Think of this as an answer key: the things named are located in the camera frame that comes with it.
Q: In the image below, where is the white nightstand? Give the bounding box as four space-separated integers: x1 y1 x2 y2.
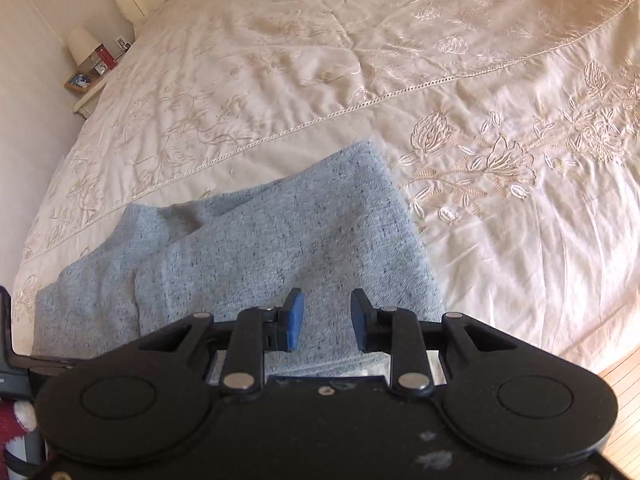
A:
72 67 113 121

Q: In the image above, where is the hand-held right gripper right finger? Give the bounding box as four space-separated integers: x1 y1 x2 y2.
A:
350 287 518 393

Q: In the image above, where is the cream table lamp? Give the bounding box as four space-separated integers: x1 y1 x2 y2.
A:
66 27 101 69

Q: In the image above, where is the cream embroidered bedspread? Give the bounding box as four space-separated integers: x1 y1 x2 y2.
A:
10 0 640 378

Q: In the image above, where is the wooden picture frame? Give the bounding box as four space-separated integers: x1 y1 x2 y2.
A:
64 72 97 94

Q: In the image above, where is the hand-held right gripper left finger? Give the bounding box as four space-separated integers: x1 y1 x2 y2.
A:
135 287 306 396

